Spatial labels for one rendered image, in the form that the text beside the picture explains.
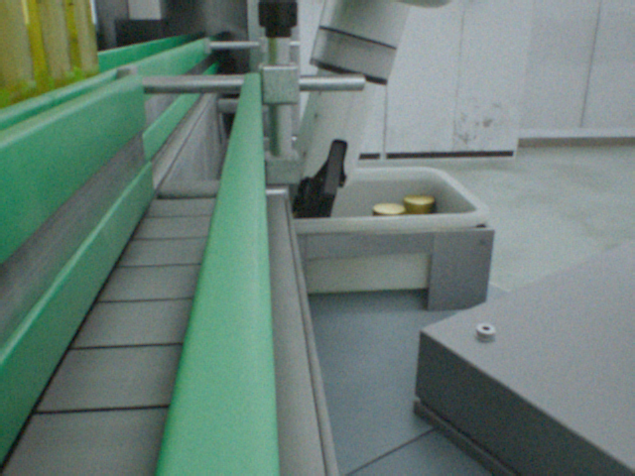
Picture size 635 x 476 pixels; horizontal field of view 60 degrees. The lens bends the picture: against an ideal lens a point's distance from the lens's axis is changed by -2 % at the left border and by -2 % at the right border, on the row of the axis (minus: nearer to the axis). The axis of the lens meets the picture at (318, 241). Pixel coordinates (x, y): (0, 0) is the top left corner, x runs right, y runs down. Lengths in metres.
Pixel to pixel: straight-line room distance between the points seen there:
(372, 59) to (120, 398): 0.38
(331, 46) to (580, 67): 4.72
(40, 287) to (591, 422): 0.26
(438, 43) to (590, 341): 3.87
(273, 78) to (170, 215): 0.12
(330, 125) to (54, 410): 0.35
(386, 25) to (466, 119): 3.83
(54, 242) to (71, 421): 0.07
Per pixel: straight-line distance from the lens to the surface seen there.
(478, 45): 4.29
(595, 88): 5.28
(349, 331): 0.48
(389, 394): 0.41
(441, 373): 0.36
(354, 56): 0.50
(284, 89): 0.39
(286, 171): 0.40
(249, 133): 0.17
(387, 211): 0.57
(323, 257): 0.48
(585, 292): 0.44
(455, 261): 0.50
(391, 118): 4.16
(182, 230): 0.34
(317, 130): 0.49
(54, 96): 0.29
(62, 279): 0.22
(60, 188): 0.22
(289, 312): 0.24
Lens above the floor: 1.00
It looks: 22 degrees down
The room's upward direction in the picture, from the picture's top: straight up
